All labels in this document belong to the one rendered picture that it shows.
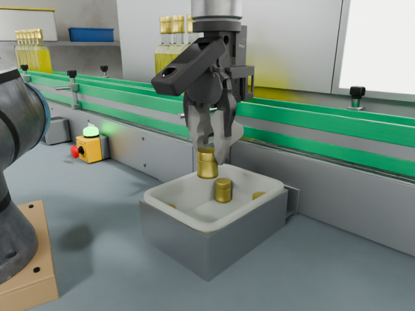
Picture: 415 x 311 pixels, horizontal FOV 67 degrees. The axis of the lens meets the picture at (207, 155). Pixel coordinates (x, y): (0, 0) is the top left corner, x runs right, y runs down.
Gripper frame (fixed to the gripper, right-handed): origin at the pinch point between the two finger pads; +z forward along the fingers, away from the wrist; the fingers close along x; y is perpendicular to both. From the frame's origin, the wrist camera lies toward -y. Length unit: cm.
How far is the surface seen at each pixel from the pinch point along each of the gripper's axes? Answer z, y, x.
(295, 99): -3.3, 41.6, 7.2
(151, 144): 7.0, 11.4, 30.4
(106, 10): -50, 150, 280
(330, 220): 15.4, 20.3, -13.7
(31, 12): -42, 67, 249
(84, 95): -1, 14, 69
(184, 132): 2.2, 13.1, 19.5
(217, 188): 11.7, 10.4, 6.9
